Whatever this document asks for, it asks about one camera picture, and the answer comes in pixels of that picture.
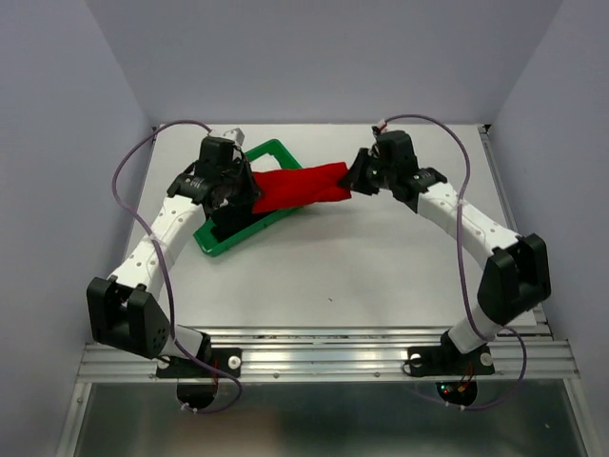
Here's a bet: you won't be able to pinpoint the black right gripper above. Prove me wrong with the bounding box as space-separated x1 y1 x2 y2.
339 146 397 194

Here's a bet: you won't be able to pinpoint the red t shirt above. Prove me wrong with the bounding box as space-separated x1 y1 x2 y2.
252 162 351 214

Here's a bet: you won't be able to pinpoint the green plastic tray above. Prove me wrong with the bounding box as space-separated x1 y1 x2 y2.
194 139 302 257

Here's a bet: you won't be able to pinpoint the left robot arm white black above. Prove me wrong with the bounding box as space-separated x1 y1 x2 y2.
87 153 260 375

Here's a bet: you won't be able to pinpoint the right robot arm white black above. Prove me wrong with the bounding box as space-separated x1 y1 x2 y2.
339 148 551 371

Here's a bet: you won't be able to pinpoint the black rolled t shirt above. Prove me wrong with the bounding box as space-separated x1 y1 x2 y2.
210 205 268 242

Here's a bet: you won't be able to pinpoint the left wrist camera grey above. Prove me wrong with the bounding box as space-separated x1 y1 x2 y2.
199 128 245 168

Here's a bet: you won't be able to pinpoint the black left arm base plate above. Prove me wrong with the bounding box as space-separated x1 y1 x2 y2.
155 346 244 381

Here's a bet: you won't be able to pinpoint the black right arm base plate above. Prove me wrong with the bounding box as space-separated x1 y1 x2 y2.
403 345 495 378

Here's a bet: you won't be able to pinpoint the aluminium frame rails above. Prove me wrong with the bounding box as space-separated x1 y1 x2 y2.
59 126 602 456

